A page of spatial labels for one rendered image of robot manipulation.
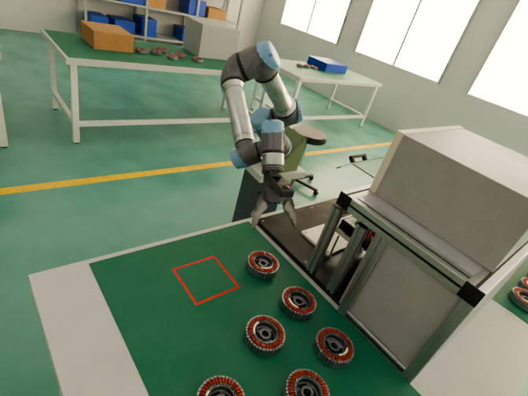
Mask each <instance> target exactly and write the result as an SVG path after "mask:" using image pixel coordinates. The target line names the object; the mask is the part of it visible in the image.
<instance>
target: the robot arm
mask: <svg viewBox="0 0 528 396"><path fill-rule="evenodd" d="M280 67H281V61H280V58H279V56H278V54H277V51H276V50H275V48H274V46H273V44H272V43H271V42H270V41H268V40H265V41H262V42H258V43H257V44H255V45H253V46H250V47H248V48H247V49H243V50H241V51H240V52H238V53H234V54H233V55H231V56H230V57H229V58H228V60H227V61H226V62H225V64H224V66H223V69H222V73H221V79H220V83H221V89H222V92H223V93H224V94H225V99H226V103H227V107H228V111H229V118H230V122H231V127H232V132H233V139H234V143H235V147H236V149H234V150H233V151H231V153H230V158H231V160H232V163H233V165H234V167H235V168H236V169H241V168H245V167H249V166H251V165H254V164H257V163H260V162H262V174H263V186H260V187H257V200H256V208H255V209H254V210H253V211H252V213H251V217H252V220H251V227H252V229H254V228H255V227H256V225H257V224H258V221H259V219H260V218H261V216H262V213H263V211H265V210H266V208H267V205H266V204H282V205H283V209H284V213H285V214H286V215H287V216H288V217H289V218H290V219H291V224H292V225H293V227H294V228H295V227H296V215H295V205H294V201H293V199H292V197H293V196H294V192H295V191H294V189H293V188H292V187H291V186H290V185H289V184H288V183H287V182H286V180H285V179H284V178H283V177H282V175H281V174H278V173H279V172H283V171H284V168H283V166H284V157H285V156H287V155H288V154H289V153H290V151H291V150H292V143H291V142H290V139H289V138H288V137H287V136H286V134H285V132H284V128H285V127H289V126H291V125H294V124H297V123H300V122H302V121H303V115H302V112H301V108H300V105H299V100H298V99H293V98H292V97H289V95H288V92H287V90H286V89H285V87H284V84H283V83H282V81H281V77H280V76H279V74H278V72H279V68H280ZM252 79H254V80H255V81H256V82H257V83H261V84H262V87H263V88H264V90H265V92H266V93H267V95H268V97H269V99H270V100H271V102H272V103H273V108H271V109H268V108H265V107H261V108H258V109H257V110H255V111H254V112H253V114H252V115H251V121H250V118H249V114H248V107H247V104H246V100H245V96H244V88H245V84H244V83H245V82H247V81H249V80H252ZM251 126H252V128H253V129H254V130H255V132H256V134H257V135H258V137H259V138H260V141H257V142H255V139H254V136H253V132H252V128H251ZM283 201H284V202H283ZM281 202H282V203H281Z"/></svg>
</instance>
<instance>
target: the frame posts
mask: <svg viewBox="0 0 528 396"><path fill-rule="evenodd" d="M344 211H345V210H344V209H342V208H341V207H340V206H339V205H338V204H337V203H335V204H333V206H332V209H331V211H330V214H329V216H328V219H327V221H326V223H325V225H324V228H323V230H322V232H321V235H320V237H319V239H318V242H317V244H316V247H315V248H314V250H313V254H312V255H311V258H310V260H309V263H308V265H307V267H306V269H307V270H309V271H310V273H311V274H313V273H316V272H317V270H318V268H319V266H320V264H321V261H322V259H323V258H324V256H325V252H326V251H327V249H328V246H329V244H330V242H331V240H332V237H333V235H334V233H335V231H336V228H337V226H338V224H339V222H340V219H341V218H342V216H343V212H344ZM368 231H369V227H367V226H366V225H364V224H363V223H362V222H358V223H357V225H356V227H355V229H354V232H353V234H352V236H351V238H350V240H349V242H348V244H347V246H346V248H345V250H344V252H343V254H342V256H341V258H340V260H339V262H338V264H337V267H336V268H335V271H334V273H333V274H332V277H331V279H330V281H329V282H328V285H327V287H326V289H327V290H330V293H331V294H334V293H335V292H337V291H338V290H339V287H340V285H341V284H342V282H343V279H344V277H345V276H346V274H347V272H348V270H349V268H350V266H351V264H352V262H353V260H354V258H355V256H356V254H357V253H358V250H359V249H360V247H361V245H362V243H363V241H364V239H365V237H366V235H367V233H368Z"/></svg>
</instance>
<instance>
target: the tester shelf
mask: <svg viewBox="0 0 528 396"><path fill-rule="evenodd" d="M371 185H372V184H369V185H363V186H360V187H357V188H353V189H348V190H344V191H341V192H340V194H339V197H338V199H337V201H336V204H338V205H339V206H340V207H341V208H342V209H344V210H345V211H347V212H348V213H350V214H351V215H353V216H354V217H355V218H356V219H357V220H359V221H360V222H362V223H363V224H364V225H366V226H367V227H369V228H370V229H371V230H372V231H373V232H374V233H376V234H377V235H379V236H380V237H382V238H383V239H384V240H385V241H386V242H388V243H389V244H391V245H392V246H393V247H395V248H396V249H398V250H399V251H400V252H401V253H402V254H403V255H405V256H406V257H408V258H409V259H411V260H412V261H413V262H415V263H416V264H417V265H418V266H420V267H421V268H422V269H424V270H425V271H427V272H428V273H429V274H430V275H431V276H433V277H434V278H435V279H437V280H438V281H440V282H441V283H442V284H444V285H445V286H446V287H447V288H449V289H450V290H451V291H453V292H454V293H456V294H457V295H458V296H459V297H461V298H462V299H463V300H464V301H465V302H467V303H468V304H470V305H471V306H473V307H474V308H475V307H476V306H477V305H478V304H479V303H480V302H481V301H482V300H483V299H484V298H485V297H486V296H487V295H488V294H489V293H490V292H491V291H492V290H493V289H494V288H495V287H496V286H497V285H498V284H499V283H500V282H501V281H502V280H503V279H504V278H505V277H506V276H507V275H508V274H509V273H510V272H511V271H512V270H513V269H514V268H515V267H516V266H517V265H518V264H519V263H520V262H521V261H522V260H523V259H524V258H525V257H526V256H527V255H528V241H527V242H526V243H525V244H524V245H523V246H522V247H520V248H519V249H518V250H517V251H516V252H515V253H514V254H512V255H511V256H510V257H509V258H508V259H507V260H506V261H504V262H503V263H502V264H501V265H500V266H499V267H498V268H496V269H495V270H494V271H493V272H491V271H489V270H488V269H487V268H485V267H484V266H482V265H481V264H479V263H478V262H476V261H475V260H474V259H472V258H470V257H469V256H467V255H466V254H464V253H463V252H462V251H460V250H458V249H457V248H455V247H454V246H453V245H451V244H449V243H448V242H446V241H445V240H443V239H442V238H441V237H439V236H437V235H436V234H434V233H433V232H431V231H430V230H429V229H427V228H426V227H424V226H423V225H421V224H420V223H419V222H417V221H415V220H414V219H412V218H410V217H409V216H408V215H407V214H405V213H403V212H402V211H400V210H398V209H397V208H396V207H394V206H393V205H391V204H390V203H388V202H387V201H386V200H384V199H382V198H381V197H379V196H378V195H376V194H375V193H373V192H371V191H369V189H370V187H371Z"/></svg>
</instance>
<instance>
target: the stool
mask: <svg viewBox="0 0 528 396"><path fill-rule="evenodd" d="M292 129H293V130H295V131H297V132H298V133H300V134H301V135H303V136H304V137H306V138H307V141H306V145H305V147H304V149H303V152H302V156H301V159H300V161H299V166H300V167H301V166H302V163H303V159H304V156H305V154H306V150H307V147H308V145H324V144H325V143H326V141H327V137H326V135H325V134H324V133H323V132H322V131H320V130H318V129H316V128H313V127H311V126H304V125H297V126H294V127H292ZM304 178H309V179H310V180H313V179H314V176H313V175H312V174H306V175H305V177H304ZM300 179H303V178H296V179H292V180H291V183H290V186H291V187H292V186H293V185H294V183H295V182H298V183H300V184H302V185H304V186H306V187H307V188H309V189H312V190H313V194H314V195H315V196H317V195H318V189H317V188H315V187H313V186H312V185H309V184H307V183H305V182H304V181H302V180H300Z"/></svg>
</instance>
